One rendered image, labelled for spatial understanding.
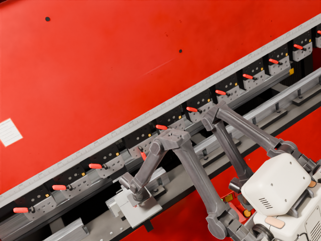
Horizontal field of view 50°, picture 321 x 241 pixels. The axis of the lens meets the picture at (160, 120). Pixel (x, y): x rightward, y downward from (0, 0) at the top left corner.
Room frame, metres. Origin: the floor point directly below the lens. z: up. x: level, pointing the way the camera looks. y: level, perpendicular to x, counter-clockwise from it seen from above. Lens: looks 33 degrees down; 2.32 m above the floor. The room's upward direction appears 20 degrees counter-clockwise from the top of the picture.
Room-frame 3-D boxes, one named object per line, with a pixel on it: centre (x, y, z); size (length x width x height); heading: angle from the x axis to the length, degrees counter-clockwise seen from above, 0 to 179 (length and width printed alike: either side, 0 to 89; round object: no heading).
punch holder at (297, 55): (1.90, -0.99, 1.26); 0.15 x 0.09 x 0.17; 108
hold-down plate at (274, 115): (1.74, -0.65, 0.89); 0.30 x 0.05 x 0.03; 108
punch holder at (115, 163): (1.47, 0.34, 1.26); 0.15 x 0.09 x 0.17; 108
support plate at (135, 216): (1.34, 0.27, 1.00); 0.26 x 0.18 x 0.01; 18
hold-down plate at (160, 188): (1.44, 0.26, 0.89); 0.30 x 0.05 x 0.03; 108
